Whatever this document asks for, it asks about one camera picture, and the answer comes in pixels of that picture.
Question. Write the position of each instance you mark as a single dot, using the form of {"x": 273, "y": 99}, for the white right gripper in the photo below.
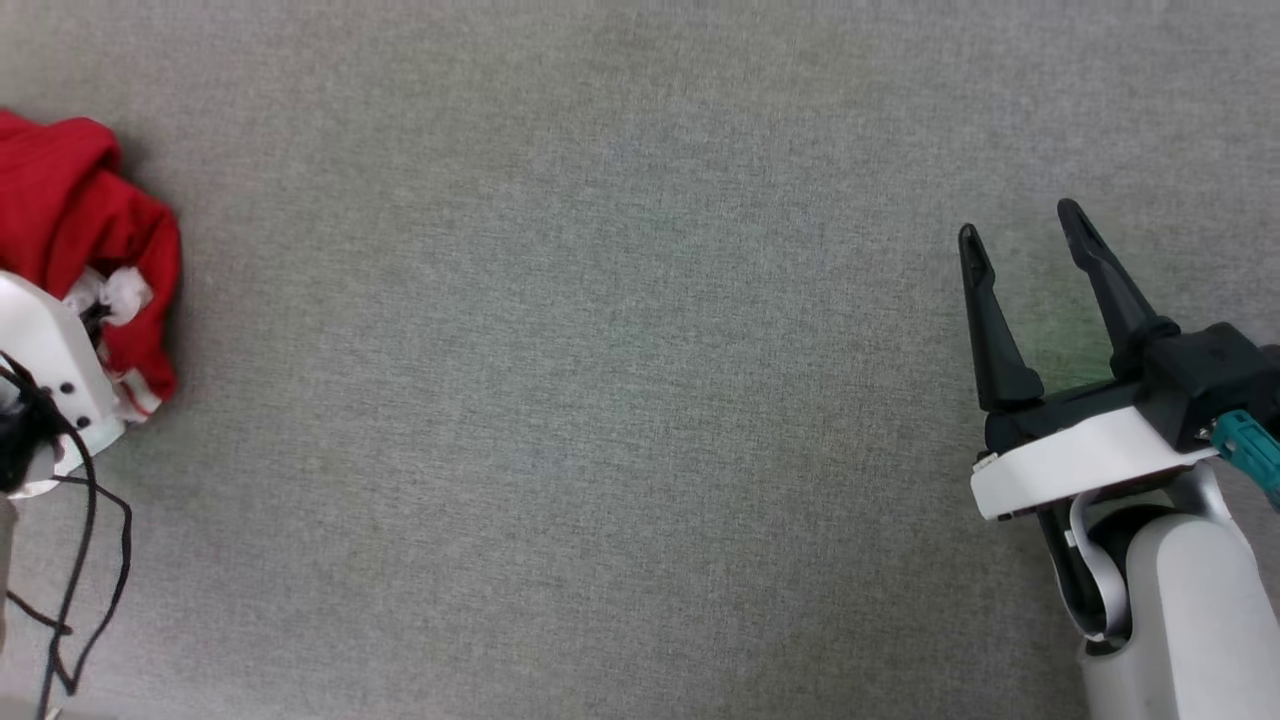
{"x": 1080, "y": 455}

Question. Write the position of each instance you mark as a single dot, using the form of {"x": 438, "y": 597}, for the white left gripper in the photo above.
{"x": 70, "y": 360}

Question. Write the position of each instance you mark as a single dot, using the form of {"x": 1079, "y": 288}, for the red garment with white trim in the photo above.
{"x": 60, "y": 200}

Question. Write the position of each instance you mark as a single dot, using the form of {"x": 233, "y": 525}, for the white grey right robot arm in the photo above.
{"x": 1190, "y": 620}

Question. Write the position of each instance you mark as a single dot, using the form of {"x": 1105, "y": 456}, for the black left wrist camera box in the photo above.
{"x": 20, "y": 440}

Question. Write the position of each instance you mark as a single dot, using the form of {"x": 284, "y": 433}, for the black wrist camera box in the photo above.
{"x": 20, "y": 440}
{"x": 1210, "y": 375}

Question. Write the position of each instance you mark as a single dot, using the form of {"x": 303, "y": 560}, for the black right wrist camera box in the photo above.
{"x": 1210, "y": 375}

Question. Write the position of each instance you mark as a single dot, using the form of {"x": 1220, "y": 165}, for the teal right camera connector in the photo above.
{"x": 1250, "y": 450}

